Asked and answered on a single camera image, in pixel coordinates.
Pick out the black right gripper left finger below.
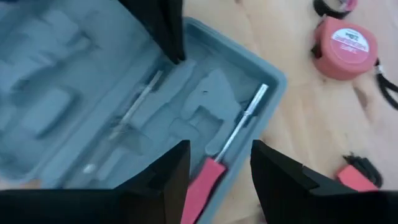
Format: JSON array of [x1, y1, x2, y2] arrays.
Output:
[[116, 139, 191, 224]]

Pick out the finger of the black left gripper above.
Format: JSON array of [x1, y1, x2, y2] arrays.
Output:
[[118, 0, 187, 65]]

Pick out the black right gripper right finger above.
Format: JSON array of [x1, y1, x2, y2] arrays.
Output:
[[250, 139, 374, 224]]

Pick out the pink-handled screwdriver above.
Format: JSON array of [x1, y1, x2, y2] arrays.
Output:
[[180, 83, 270, 224]]

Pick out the pink-handled pliers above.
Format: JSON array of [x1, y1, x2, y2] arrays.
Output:
[[335, 154, 384, 192]]

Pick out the clear-handled screwdriver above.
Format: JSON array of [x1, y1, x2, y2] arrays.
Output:
[[82, 70, 164, 175]]

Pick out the grey plastic tool case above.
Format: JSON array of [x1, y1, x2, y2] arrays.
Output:
[[0, 0, 287, 224]]

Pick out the pink tape measure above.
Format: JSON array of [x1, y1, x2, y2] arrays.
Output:
[[312, 16, 398, 110]]

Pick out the small round brown tape roll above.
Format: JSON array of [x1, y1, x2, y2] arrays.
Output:
[[313, 0, 358, 19]]

